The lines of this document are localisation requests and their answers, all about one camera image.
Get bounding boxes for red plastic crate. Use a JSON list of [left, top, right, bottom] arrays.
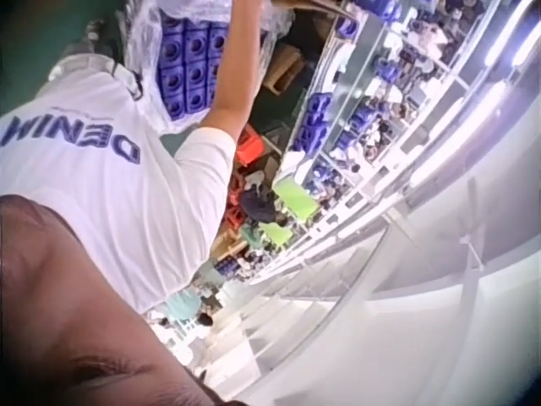
[[235, 126, 267, 170]]

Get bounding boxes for brown cardboard box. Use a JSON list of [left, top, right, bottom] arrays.
[[264, 44, 306, 97]]

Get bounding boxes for metal shelf rack with parts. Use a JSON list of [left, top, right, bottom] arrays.
[[281, 0, 508, 221]]

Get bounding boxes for stack of blue parts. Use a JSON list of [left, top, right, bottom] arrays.
[[156, 10, 232, 122]]

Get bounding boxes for clear plastic wrap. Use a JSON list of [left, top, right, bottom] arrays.
[[122, 0, 297, 132]]

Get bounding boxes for person's legs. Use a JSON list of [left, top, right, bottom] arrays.
[[48, 19, 145, 102]]

